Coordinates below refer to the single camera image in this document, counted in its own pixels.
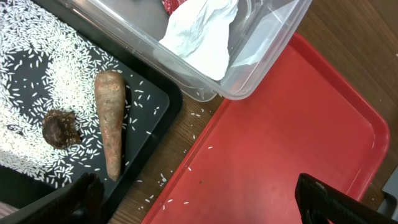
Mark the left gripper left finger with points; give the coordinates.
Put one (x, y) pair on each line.
(86, 194)

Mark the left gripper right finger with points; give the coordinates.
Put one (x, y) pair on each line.
(319, 203)

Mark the brown food scrap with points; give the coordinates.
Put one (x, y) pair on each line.
(58, 129)

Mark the pile of white rice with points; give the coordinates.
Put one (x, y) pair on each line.
(47, 65)

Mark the brown carrot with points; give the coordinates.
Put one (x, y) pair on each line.
(110, 98)

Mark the white napkin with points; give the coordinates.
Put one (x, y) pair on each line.
(198, 32)

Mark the red sauce packet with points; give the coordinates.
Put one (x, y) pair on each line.
(171, 5)

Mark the grey dishwasher rack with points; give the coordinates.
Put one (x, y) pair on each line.
(388, 207)

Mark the red serving tray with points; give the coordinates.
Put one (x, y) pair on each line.
(304, 117)

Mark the black plastic tray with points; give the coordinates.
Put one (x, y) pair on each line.
(18, 190)

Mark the clear plastic bin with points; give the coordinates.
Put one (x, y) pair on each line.
(257, 36)

